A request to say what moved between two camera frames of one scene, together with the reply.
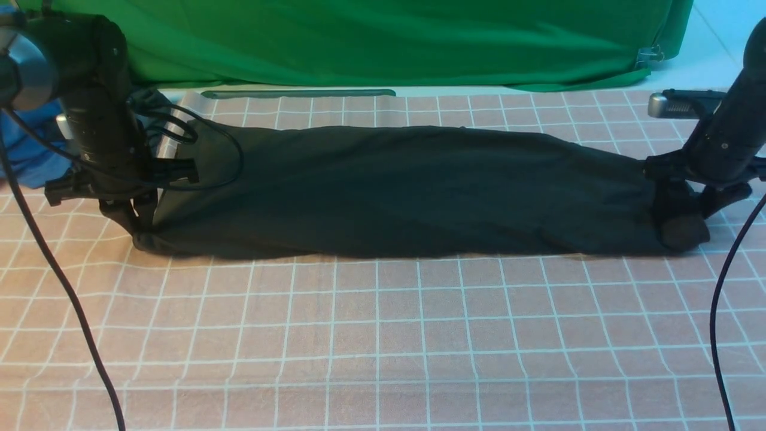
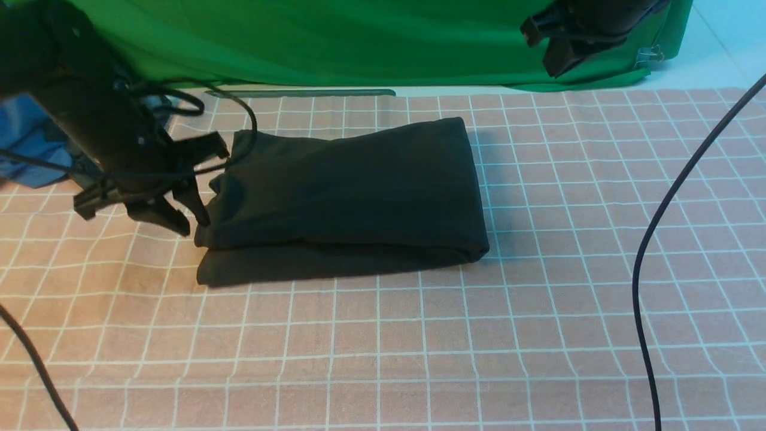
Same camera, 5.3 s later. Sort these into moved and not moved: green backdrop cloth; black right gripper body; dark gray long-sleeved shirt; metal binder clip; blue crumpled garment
Moved: black right gripper body; dark gray long-sleeved shirt
Not moved: green backdrop cloth; blue crumpled garment; metal binder clip
